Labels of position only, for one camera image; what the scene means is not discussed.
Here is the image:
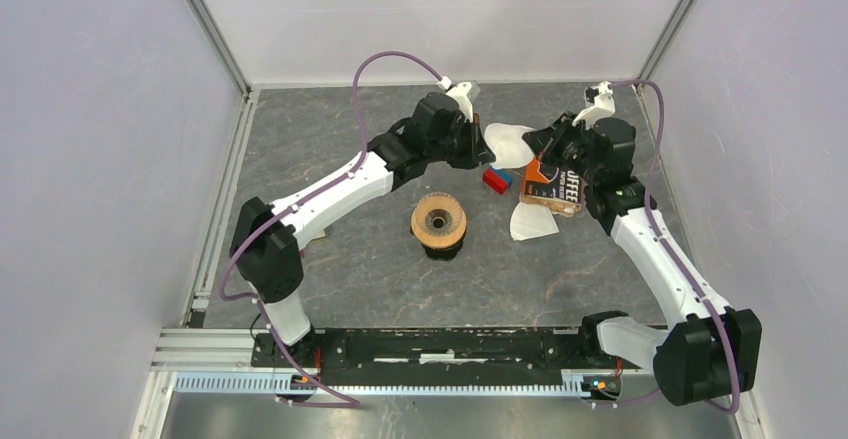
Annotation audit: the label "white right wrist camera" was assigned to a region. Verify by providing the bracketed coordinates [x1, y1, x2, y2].
[572, 81, 616, 129]

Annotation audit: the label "dark green glass dripper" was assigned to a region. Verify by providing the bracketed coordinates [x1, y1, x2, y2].
[409, 223, 467, 261]

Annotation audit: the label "orange black coffee filter box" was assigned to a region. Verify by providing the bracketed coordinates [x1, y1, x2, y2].
[519, 158, 584, 205]

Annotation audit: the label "white paper coffee filter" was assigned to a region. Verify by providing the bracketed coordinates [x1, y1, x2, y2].
[483, 123, 535, 169]

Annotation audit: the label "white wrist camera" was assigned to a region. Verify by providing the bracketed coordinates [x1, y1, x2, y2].
[572, 81, 616, 129]
[437, 76, 480, 122]

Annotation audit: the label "blue lego brick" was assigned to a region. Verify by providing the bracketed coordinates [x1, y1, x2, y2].
[489, 168, 513, 190]

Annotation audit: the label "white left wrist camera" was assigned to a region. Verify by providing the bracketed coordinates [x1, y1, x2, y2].
[437, 76, 480, 122]

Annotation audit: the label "red lego brick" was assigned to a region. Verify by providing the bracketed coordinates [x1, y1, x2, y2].
[482, 170, 511, 195]

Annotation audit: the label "round wooden dripper stand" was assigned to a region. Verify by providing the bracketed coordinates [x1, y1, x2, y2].
[409, 192, 468, 251]

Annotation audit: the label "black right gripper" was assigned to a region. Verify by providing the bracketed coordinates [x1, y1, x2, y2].
[522, 112, 601, 186]

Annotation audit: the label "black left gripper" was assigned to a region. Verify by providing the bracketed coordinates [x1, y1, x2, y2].
[426, 114, 496, 171]

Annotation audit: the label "clear ribbed glass funnel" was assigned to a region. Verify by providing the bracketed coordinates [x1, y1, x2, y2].
[413, 192, 466, 242]

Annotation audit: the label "paper coffee filters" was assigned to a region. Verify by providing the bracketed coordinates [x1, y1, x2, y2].
[520, 196, 582, 217]

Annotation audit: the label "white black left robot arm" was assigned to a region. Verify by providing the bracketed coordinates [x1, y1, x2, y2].
[230, 82, 493, 367]

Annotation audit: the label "loose white paper filter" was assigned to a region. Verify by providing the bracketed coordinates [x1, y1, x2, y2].
[509, 202, 559, 241]

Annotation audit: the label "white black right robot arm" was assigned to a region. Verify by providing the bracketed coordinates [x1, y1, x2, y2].
[520, 116, 762, 414]

